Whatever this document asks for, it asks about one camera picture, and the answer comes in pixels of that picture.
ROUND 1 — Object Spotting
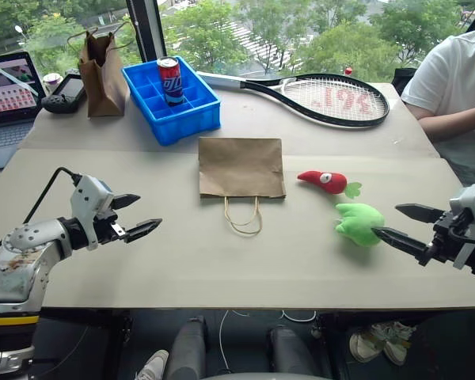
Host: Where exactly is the flat brown paper bag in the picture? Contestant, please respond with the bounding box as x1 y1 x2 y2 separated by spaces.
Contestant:
198 136 287 238

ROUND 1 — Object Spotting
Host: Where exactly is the black handheld game console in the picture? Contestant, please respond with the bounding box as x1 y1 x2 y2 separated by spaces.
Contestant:
40 73 88 116

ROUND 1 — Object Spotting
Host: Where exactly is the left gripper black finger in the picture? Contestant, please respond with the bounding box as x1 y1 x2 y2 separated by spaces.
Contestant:
110 193 142 211
123 218 164 244

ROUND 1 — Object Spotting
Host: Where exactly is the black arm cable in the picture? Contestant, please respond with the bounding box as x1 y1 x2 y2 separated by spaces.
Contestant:
449 226 475 243
22 166 82 223

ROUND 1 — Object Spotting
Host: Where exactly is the white floor cable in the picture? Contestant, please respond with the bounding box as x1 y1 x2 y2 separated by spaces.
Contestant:
218 309 317 374

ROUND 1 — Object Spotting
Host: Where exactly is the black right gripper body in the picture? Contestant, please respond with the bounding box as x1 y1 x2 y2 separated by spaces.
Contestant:
419 211 474 266

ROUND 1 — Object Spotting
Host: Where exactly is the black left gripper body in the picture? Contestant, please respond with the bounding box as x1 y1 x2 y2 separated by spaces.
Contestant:
93 207 127 245

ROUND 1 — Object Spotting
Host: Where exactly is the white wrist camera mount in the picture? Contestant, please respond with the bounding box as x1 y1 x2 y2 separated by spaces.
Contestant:
449 182 475 271
69 174 116 251

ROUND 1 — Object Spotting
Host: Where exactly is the red and green plush toy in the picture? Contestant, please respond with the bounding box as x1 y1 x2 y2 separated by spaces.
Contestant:
333 202 386 248

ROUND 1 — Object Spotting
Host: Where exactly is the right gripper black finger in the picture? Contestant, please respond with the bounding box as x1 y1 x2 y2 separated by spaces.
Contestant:
395 203 445 224
371 226 429 260

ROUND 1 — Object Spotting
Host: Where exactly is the white sneakers pair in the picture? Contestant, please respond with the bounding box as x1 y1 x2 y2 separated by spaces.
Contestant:
348 320 417 367

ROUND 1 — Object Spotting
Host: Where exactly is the black chair back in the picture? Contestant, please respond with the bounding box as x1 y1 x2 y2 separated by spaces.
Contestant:
391 67 418 97

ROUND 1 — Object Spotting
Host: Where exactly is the black window frame post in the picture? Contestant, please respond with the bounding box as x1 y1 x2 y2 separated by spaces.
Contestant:
125 0 169 64

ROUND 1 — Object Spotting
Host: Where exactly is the small cup with purple lid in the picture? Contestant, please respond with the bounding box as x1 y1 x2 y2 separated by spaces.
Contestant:
42 72 64 97

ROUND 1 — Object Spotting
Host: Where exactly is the black and white tennis racket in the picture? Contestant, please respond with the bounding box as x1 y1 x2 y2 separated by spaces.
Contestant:
196 70 391 129

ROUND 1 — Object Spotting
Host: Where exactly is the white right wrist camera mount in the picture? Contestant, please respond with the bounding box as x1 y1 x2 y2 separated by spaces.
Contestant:
449 182 475 271

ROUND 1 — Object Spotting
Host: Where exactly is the silver laptop computer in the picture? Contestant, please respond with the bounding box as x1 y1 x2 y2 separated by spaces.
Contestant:
0 51 47 173

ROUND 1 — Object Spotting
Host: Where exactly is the red and blue soda can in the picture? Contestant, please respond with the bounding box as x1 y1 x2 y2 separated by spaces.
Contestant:
157 55 184 107

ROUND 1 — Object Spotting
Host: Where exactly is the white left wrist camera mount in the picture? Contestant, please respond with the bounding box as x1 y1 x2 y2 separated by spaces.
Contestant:
69 174 116 251

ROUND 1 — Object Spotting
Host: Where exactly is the red plush chili pepper toy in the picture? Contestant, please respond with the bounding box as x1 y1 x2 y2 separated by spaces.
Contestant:
297 169 363 200

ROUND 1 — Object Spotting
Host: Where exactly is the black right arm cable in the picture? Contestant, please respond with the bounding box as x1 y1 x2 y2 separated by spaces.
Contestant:
449 226 475 243

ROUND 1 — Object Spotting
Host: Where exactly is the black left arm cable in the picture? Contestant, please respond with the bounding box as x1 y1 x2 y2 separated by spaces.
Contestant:
22 166 82 223

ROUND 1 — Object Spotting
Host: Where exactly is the person in white t-shirt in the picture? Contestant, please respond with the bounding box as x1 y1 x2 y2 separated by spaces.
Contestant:
400 28 475 188

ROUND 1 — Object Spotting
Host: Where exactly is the grey white sneaker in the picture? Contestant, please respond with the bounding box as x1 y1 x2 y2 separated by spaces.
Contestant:
134 348 170 380

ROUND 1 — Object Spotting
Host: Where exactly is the blue plastic divided crate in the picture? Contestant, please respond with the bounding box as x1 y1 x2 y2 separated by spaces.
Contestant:
120 55 222 147

